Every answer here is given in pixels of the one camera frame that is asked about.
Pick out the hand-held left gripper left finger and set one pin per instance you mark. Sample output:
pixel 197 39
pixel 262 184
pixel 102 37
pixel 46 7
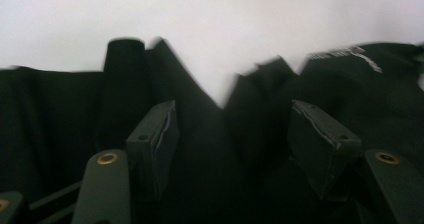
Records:
pixel 150 150

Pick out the white table cover sheet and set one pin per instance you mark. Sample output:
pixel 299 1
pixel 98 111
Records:
pixel 200 17

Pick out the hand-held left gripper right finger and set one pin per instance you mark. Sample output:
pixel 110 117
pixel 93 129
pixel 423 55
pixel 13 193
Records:
pixel 320 144

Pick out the black shorts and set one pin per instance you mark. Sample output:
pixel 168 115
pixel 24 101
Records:
pixel 213 150

